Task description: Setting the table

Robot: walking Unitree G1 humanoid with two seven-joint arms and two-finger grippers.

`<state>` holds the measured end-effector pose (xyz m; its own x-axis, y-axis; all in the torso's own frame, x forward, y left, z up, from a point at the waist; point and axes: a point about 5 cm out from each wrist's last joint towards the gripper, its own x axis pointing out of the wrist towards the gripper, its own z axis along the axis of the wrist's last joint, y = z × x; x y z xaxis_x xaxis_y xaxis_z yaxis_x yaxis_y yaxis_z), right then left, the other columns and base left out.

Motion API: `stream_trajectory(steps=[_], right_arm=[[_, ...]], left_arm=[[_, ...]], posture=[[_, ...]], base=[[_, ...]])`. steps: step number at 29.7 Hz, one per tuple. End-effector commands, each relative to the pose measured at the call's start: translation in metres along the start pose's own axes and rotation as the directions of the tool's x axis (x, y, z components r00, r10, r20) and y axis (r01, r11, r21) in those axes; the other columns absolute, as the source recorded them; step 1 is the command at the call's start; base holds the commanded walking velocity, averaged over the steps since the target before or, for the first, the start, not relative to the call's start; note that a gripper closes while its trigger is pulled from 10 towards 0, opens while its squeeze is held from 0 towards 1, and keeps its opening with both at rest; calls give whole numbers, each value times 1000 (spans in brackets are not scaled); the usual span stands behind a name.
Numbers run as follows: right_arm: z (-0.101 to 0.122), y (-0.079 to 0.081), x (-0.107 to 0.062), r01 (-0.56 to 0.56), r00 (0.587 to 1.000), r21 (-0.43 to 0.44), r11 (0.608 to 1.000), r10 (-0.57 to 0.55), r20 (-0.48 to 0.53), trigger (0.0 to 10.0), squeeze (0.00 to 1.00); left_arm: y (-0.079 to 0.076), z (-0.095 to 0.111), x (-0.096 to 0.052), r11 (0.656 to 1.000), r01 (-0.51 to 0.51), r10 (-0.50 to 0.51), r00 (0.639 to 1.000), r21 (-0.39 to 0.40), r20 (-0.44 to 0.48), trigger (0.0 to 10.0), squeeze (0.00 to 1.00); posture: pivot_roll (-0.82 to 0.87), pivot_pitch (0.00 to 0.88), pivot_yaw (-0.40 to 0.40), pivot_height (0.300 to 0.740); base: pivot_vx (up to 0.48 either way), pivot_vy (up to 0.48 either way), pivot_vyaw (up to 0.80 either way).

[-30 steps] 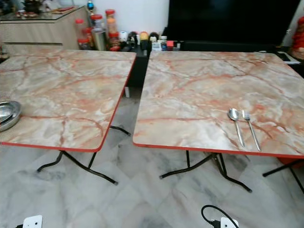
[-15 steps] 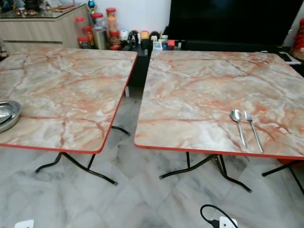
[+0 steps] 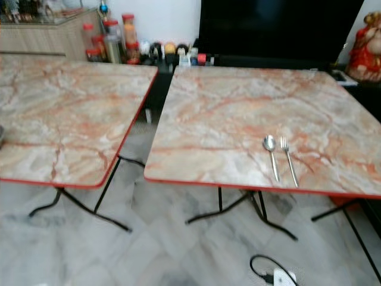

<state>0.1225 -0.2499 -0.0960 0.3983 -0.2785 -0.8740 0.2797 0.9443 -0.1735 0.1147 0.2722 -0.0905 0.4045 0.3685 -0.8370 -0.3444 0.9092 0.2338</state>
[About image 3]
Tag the white power strip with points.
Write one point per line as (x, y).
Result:
(284, 277)

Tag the red orange idol statue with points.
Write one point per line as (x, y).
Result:
(366, 53)

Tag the blue ornament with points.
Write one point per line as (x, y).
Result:
(103, 8)

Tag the tall red-lidded jar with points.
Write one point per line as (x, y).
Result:
(128, 30)

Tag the small black bottle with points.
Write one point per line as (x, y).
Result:
(156, 52)

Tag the yellow-capped small bottle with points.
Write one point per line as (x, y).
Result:
(170, 51)

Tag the marble-pattern folding table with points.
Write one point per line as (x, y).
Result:
(238, 116)
(71, 113)

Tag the black television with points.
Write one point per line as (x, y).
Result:
(274, 27)

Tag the small red container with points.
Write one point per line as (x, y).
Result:
(201, 59)

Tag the light wooden cabinet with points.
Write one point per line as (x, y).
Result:
(41, 39)

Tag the red-lidded jar dark contents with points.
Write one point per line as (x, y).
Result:
(132, 53)

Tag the small red-lidded jar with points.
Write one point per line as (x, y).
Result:
(93, 55)

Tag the steel fork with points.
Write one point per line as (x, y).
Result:
(289, 158)

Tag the steel spoon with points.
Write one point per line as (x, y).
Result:
(268, 143)

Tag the red stool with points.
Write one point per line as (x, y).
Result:
(345, 202)

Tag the small white box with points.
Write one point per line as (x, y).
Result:
(184, 58)

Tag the clear red-lidded jar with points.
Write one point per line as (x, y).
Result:
(88, 36)

